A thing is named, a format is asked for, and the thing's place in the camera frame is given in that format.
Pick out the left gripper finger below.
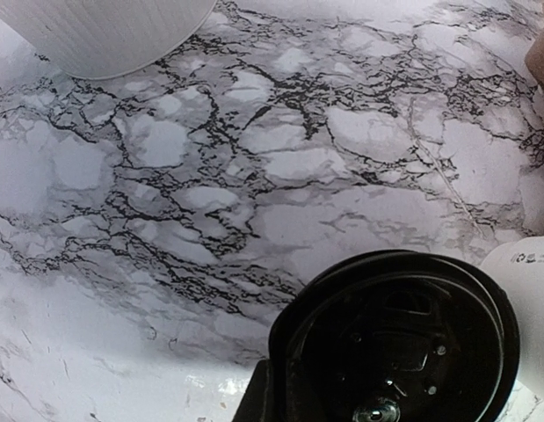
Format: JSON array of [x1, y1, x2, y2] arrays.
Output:
[[232, 359, 298, 422]]

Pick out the black cup lid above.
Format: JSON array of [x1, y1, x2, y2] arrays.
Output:
[[269, 250, 520, 421]]

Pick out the white ribbed utensil container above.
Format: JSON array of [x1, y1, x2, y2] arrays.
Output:
[[0, 0, 216, 80]]

